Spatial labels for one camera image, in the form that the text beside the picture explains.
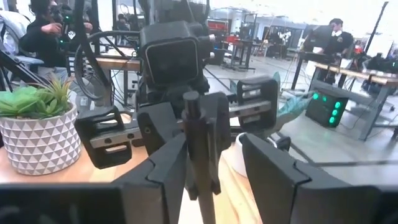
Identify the grey office chair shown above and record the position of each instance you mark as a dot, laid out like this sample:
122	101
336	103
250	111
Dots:
12	25

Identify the black pen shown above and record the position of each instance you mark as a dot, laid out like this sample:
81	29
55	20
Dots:
199	155

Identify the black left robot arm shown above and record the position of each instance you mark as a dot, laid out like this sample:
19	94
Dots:
174	11

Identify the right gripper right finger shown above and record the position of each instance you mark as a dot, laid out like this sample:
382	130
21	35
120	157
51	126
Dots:
311	205

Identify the succulent in patterned pot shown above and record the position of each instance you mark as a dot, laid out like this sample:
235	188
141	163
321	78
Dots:
40	140

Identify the wooden background table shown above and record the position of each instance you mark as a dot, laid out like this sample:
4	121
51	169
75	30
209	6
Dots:
357	74
118	63

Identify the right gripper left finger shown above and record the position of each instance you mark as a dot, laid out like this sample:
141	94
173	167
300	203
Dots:
93	205

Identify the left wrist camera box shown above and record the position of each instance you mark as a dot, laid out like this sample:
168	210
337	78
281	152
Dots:
172	59

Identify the person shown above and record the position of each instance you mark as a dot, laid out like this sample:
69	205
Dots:
339	43
40	43

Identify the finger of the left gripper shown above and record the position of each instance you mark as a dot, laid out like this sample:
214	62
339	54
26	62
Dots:
222	124
158	124

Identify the black box with green lights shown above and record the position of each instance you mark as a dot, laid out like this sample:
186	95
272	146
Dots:
320	112

